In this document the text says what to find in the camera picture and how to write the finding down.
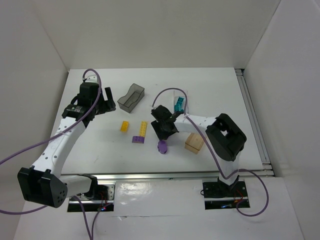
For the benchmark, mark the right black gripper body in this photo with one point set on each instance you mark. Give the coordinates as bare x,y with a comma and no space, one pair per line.
163,128

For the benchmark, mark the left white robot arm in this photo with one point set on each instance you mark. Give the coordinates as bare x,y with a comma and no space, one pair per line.
43,183

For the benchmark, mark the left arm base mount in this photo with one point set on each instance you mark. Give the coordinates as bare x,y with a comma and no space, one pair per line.
101,201

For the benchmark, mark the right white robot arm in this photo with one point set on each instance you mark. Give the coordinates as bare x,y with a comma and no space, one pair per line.
224,139

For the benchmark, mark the orange transparent container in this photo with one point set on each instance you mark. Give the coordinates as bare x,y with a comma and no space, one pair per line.
194,143

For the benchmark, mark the aluminium rail frame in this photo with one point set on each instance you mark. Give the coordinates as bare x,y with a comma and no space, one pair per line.
104,149

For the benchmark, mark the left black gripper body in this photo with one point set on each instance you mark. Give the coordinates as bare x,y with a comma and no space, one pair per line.
105,105

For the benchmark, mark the yellow 2x4 lego brick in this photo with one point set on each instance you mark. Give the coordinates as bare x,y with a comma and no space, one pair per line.
124,126

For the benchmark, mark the dark grey transparent container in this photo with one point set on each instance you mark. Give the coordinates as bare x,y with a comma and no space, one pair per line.
134,95

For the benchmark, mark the purple rounded lego brick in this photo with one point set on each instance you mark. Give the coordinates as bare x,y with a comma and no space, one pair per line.
162,147

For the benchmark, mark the teal 2x4 lego brick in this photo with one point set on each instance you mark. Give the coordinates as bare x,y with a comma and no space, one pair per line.
179,104

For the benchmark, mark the long yellow lego plate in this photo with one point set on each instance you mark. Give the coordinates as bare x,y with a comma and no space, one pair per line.
143,128

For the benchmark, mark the clear transparent container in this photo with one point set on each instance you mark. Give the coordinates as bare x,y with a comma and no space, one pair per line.
180,93

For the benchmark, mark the purple sloped lego brick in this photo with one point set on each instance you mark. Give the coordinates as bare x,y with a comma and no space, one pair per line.
138,139

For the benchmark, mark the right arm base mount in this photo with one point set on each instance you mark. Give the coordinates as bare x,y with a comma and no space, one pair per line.
218,197

